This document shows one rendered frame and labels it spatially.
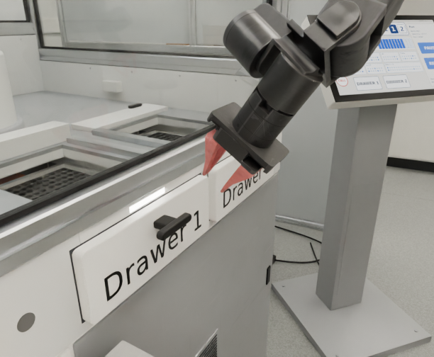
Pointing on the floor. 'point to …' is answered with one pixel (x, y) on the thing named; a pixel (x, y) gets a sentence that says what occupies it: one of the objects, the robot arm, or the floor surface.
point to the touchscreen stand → (352, 251)
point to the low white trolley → (127, 351)
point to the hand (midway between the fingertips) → (217, 178)
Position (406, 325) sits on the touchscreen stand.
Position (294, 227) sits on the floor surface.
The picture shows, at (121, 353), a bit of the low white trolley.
